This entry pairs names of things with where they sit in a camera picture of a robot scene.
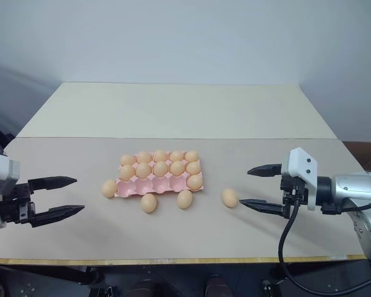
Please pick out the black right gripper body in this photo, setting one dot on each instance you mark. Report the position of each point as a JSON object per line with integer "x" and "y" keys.
{"x": 292, "y": 190}

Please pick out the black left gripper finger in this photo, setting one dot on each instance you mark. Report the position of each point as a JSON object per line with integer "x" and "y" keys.
{"x": 60, "y": 212}
{"x": 54, "y": 182}

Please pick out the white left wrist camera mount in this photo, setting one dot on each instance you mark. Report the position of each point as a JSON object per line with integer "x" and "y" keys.
{"x": 3, "y": 173}

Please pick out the beige egg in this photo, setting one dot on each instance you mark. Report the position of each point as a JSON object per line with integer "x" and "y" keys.
{"x": 177, "y": 168}
{"x": 160, "y": 168}
{"x": 177, "y": 155}
{"x": 192, "y": 156}
{"x": 144, "y": 157}
{"x": 126, "y": 172}
{"x": 109, "y": 188}
{"x": 128, "y": 159}
{"x": 194, "y": 182}
{"x": 230, "y": 198}
{"x": 143, "y": 170}
{"x": 193, "y": 168}
{"x": 184, "y": 199}
{"x": 149, "y": 203}
{"x": 160, "y": 155}

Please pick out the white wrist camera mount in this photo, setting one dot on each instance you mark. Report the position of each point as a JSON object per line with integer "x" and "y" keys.
{"x": 3, "y": 173}
{"x": 303, "y": 164}

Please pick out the pink egg tray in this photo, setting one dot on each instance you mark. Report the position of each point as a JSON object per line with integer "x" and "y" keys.
{"x": 151, "y": 187}

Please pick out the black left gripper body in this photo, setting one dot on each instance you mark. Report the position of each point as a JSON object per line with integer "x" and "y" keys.
{"x": 17, "y": 207}

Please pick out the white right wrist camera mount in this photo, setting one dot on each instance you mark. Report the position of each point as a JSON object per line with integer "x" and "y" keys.
{"x": 303, "y": 164}

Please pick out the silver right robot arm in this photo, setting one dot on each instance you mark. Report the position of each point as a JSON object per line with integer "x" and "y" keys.
{"x": 357, "y": 187}

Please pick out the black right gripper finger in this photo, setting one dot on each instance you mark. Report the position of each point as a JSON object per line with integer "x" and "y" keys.
{"x": 267, "y": 170}
{"x": 264, "y": 207}

